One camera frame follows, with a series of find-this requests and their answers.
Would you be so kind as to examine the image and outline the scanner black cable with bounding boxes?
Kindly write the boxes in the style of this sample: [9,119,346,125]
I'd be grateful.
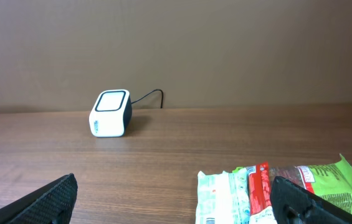
[130,88,164,110]

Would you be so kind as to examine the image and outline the red chocolate bar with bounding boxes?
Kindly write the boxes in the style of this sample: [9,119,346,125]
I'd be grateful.
[247,162,277,224]

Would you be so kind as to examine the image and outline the green gummy candy bag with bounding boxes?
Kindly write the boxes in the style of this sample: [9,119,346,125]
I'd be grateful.
[232,153,352,224]

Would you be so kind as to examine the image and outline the teal wipes pack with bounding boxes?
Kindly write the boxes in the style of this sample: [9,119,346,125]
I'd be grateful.
[195,167,250,224]

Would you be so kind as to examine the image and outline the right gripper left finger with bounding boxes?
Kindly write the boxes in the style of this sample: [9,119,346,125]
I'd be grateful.
[0,173,78,224]

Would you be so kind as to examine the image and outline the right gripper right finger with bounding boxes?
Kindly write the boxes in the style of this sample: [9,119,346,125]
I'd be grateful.
[270,176,352,224]

